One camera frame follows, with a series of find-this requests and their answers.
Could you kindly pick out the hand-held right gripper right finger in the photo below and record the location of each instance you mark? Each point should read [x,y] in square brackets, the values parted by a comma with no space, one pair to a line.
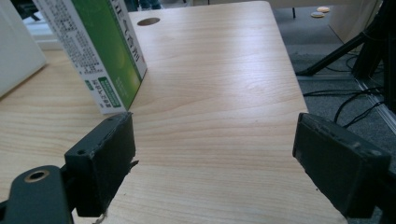
[337,165]

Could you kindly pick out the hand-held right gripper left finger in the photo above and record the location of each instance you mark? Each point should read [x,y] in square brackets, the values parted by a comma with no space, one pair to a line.
[99,165]

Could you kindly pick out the black tripod stand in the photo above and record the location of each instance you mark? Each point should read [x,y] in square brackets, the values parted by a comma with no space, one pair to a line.
[367,40]

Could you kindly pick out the metal floor rail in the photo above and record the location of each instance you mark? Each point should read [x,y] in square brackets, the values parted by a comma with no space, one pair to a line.
[375,102]

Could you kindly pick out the green and white carton box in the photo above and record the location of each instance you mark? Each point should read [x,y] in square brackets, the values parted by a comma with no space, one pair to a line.
[102,53]

